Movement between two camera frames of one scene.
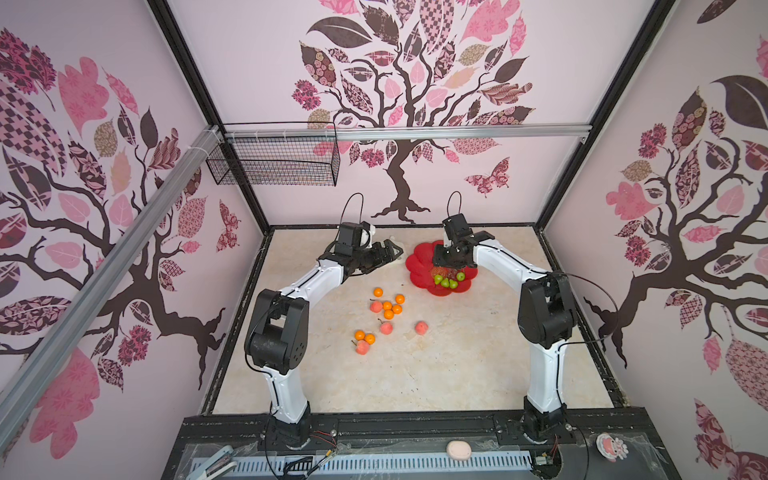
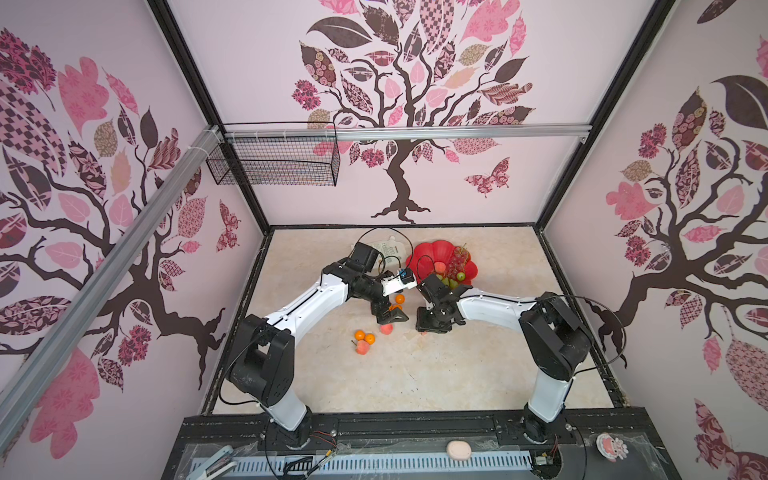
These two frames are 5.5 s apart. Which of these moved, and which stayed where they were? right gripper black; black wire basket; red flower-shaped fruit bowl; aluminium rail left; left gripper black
Moved: left gripper black; right gripper black
Stayed: black wire basket; aluminium rail left; red flower-shaped fruit bowl
